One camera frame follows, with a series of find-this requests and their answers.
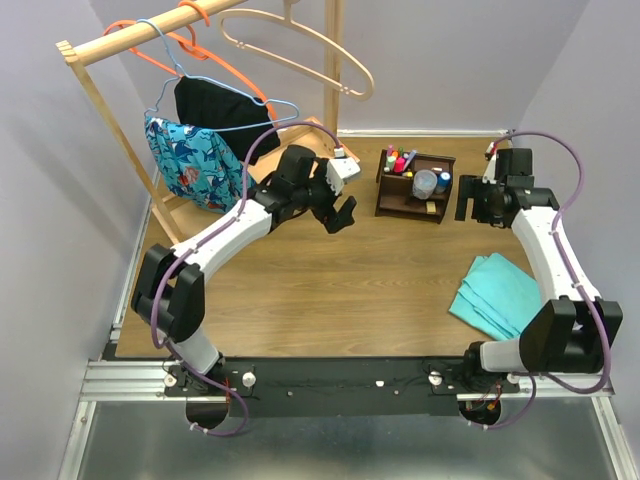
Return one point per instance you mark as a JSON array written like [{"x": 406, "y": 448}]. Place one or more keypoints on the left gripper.
[{"x": 332, "y": 220}]

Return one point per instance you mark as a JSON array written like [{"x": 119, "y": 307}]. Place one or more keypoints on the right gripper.
[{"x": 472, "y": 187}]

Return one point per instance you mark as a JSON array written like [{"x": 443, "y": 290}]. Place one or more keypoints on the clear paperclip jar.
[{"x": 424, "y": 183}]

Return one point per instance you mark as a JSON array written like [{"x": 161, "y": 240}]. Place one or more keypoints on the brown wooden desk organizer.
[{"x": 394, "y": 195}]

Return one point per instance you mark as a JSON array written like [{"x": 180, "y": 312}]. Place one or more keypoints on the purple cap white marker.
[{"x": 408, "y": 160}]

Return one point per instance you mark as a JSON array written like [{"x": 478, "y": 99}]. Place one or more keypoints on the pink black highlighter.
[{"x": 399, "y": 165}]

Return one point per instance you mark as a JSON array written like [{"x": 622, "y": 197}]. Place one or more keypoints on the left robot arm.
[{"x": 169, "y": 294}]

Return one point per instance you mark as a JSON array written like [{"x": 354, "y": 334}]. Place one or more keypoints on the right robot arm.
[{"x": 574, "y": 329}]

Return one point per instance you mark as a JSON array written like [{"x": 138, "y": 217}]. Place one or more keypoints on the teal folded cloth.
[{"x": 496, "y": 297}]

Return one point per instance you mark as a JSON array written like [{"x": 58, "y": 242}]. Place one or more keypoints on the black garment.
[{"x": 236, "y": 118}]

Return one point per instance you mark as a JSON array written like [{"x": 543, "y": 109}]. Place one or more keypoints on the blue patterned shorts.
[{"x": 196, "y": 164}]

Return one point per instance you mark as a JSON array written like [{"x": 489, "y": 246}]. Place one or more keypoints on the wooden clothes hanger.
[{"x": 316, "y": 53}]

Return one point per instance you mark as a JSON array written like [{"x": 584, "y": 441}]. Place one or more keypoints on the orange plastic hanger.
[{"x": 193, "y": 49}]

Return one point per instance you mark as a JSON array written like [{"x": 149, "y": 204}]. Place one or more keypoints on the wooden clothes rack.
[{"x": 256, "y": 163}]

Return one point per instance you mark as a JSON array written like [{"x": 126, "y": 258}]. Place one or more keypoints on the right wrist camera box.
[{"x": 493, "y": 173}]

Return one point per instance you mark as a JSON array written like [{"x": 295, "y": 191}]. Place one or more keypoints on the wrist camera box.
[
  {"x": 493, "y": 173},
  {"x": 341, "y": 171}
]

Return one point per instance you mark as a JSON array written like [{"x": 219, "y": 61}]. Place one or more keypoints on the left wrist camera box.
[{"x": 341, "y": 171}]

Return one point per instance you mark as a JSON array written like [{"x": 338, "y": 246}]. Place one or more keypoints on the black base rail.
[{"x": 355, "y": 386}]

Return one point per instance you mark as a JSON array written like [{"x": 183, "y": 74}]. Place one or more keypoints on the light blue wire hanger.
[{"x": 286, "y": 111}]

